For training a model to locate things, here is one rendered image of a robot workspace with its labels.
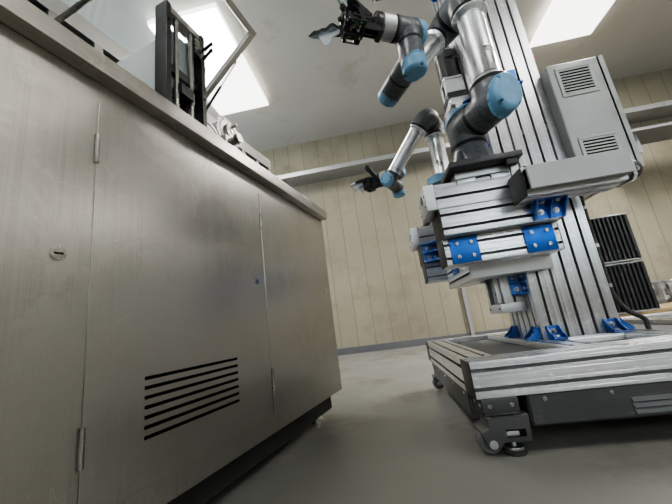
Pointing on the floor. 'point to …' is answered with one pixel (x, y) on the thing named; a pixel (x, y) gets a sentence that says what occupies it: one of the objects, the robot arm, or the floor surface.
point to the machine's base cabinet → (143, 301)
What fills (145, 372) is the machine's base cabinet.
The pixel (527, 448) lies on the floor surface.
